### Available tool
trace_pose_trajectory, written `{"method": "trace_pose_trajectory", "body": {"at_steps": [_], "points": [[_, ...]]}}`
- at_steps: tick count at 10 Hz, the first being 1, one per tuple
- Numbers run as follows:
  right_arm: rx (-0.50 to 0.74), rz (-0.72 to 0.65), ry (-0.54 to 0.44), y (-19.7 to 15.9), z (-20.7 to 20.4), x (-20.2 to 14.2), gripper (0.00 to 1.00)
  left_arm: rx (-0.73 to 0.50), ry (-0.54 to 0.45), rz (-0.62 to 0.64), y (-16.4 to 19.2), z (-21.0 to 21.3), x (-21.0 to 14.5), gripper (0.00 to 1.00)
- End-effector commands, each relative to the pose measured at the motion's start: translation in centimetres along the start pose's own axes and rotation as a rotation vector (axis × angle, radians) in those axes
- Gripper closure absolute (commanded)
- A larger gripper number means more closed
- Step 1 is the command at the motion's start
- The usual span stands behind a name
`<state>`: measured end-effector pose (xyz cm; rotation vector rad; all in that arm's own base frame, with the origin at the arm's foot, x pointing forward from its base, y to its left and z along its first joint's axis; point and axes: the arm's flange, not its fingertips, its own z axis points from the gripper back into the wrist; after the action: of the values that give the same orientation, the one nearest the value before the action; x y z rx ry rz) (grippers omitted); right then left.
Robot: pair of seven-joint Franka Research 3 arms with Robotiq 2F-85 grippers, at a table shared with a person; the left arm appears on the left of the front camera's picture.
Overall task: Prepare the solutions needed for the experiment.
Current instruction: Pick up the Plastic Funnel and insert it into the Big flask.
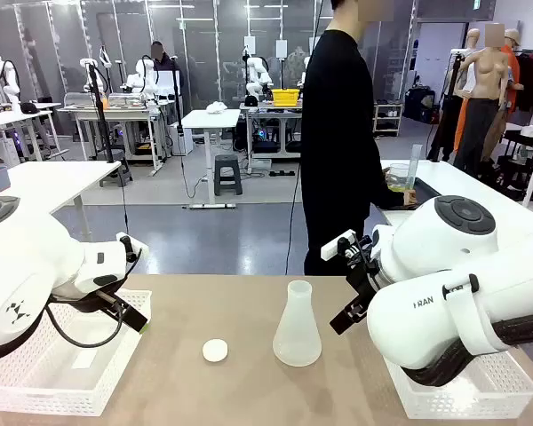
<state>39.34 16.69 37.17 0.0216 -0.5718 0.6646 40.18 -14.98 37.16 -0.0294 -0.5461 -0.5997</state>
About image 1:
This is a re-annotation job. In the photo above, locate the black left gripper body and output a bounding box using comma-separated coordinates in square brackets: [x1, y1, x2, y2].
[48, 277, 131, 312]

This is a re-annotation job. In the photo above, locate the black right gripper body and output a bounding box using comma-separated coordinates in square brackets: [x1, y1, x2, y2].
[344, 237, 386, 308]

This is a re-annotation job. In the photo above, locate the translucent conical flask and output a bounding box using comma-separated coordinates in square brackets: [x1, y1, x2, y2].
[272, 280, 323, 367]

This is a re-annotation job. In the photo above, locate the white round flask cap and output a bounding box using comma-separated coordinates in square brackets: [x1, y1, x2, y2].
[202, 338, 229, 364]

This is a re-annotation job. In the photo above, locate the clear graduated cylinder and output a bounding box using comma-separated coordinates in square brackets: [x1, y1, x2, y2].
[407, 144, 424, 193]

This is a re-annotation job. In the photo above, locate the person's right forearm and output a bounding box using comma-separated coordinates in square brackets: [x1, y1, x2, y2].
[363, 172, 405, 210]

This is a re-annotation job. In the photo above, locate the white perforated plastic basket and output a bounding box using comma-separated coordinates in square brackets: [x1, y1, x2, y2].
[0, 288, 153, 417]
[384, 345, 533, 421]

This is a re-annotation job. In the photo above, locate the black plastic tray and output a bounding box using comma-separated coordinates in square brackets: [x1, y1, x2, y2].
[411, 176, 443, 209]

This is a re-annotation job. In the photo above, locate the white side table with box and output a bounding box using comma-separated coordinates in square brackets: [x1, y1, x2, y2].
[0, 160, 122, 243]

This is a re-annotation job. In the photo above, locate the person in black sweater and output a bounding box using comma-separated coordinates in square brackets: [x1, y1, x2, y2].
[300, 0, 405, 276]

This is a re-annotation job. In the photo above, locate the wooden shoe rack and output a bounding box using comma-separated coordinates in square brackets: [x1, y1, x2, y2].
[372, 102, 404, 138]

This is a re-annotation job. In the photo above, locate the grey plastic stool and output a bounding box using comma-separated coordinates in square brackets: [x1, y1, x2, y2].
[213, 154, 244, 197]

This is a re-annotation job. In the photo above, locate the black bag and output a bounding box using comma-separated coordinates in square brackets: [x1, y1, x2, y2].
[403, 86, 437, 124]

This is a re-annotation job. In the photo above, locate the black tripod stand with base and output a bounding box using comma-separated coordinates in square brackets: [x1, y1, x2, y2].
[84, 61, 134, 187]

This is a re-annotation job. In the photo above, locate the black slanted light stand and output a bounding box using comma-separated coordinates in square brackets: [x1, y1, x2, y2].
[426, 51, 465, 163]

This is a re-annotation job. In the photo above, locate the white workbench with trays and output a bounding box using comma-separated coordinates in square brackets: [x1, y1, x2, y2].
[58, 91, 169, 177]

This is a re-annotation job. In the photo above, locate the yellow plastic crate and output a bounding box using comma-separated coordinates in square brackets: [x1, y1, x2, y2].
[271, 88, 301, 107]

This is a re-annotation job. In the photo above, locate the white long office desk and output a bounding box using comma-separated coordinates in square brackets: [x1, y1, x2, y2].
[0, 101, 63, 163]

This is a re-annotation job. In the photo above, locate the white background desk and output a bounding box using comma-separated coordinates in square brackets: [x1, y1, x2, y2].
[181, 108, 242, 209]

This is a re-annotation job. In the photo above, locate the black pole stand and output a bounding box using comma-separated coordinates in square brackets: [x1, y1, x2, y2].
[170, 56, 187, 156]

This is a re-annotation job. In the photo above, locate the bare mannequin in grey trousers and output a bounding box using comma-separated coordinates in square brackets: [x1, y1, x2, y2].
[452, 21, 516, 177]

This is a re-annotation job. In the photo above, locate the white background robot by crate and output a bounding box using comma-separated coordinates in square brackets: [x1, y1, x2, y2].
[243, 55, 274, 98]

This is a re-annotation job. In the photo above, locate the white background robot with workbench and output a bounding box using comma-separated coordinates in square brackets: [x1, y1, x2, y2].
[124, 57, 161, 101]

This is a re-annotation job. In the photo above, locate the background person in dark clothes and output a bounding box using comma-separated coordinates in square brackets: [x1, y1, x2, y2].
[149, 40, 186, 92]

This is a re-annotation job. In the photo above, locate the white headless-look mannequin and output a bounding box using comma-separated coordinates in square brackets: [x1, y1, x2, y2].
[464, 28, 483, 94]

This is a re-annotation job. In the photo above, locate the mannequin in orange clothes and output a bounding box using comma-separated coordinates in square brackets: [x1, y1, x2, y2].
[453, 28, 526, 153]

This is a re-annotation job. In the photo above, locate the black right arm cable sleeve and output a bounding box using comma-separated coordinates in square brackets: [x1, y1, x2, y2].
[403, 310, 533, 388]

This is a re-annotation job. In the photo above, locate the metal frame table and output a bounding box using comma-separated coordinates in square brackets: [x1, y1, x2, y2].
[239, 102, 303, 175]

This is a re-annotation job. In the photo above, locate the white background robot with cables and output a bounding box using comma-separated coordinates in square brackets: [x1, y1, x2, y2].
[0, 55, 22, 113]

